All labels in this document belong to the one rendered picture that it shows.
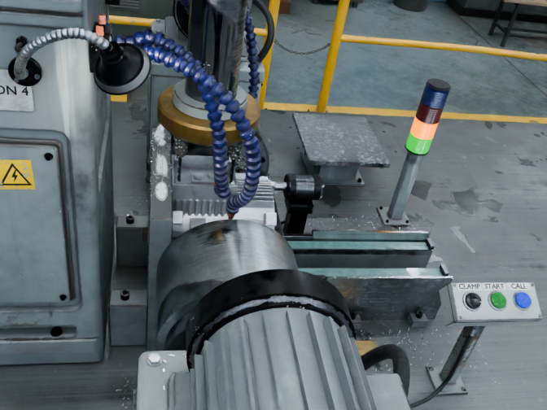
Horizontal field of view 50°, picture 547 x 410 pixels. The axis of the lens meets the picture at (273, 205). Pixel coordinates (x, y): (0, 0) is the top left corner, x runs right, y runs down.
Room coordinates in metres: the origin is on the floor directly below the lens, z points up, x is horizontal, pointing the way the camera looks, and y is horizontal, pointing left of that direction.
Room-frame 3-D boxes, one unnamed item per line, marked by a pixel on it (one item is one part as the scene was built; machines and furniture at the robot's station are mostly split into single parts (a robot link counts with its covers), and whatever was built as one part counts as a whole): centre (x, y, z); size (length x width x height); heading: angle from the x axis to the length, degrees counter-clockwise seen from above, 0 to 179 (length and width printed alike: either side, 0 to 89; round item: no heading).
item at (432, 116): (1.35, -0.34, 1.14); 0.06 x 0.06 x 0.04
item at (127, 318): (0.89, 0.25, 0.97); 0.30 x 0.11 x 0.34; 15
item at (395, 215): (1.35, -0.34, 1.01); 0.08 x 0.08 x 0.42; 15
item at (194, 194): (0.92, 0.14, 1.11); 0.12 x 0.11 x 0.07; 105
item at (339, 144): (1.54, -0.16, 0.86); 0.27 x 0.24 x 0.12; 15
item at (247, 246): (0.63, 0.02, 1.04); 0.37 x 0.25 x 0.25; 15
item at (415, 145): (1.35, -0.34, 1.05); 0.06 x 0.06 x 0.04
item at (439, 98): (1.35, -0.34, 1.19); 0.06 x 0.06 x 0.04
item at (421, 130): (1.35, -0.34, 1.10); 0.06 x 0.06 x 0.04
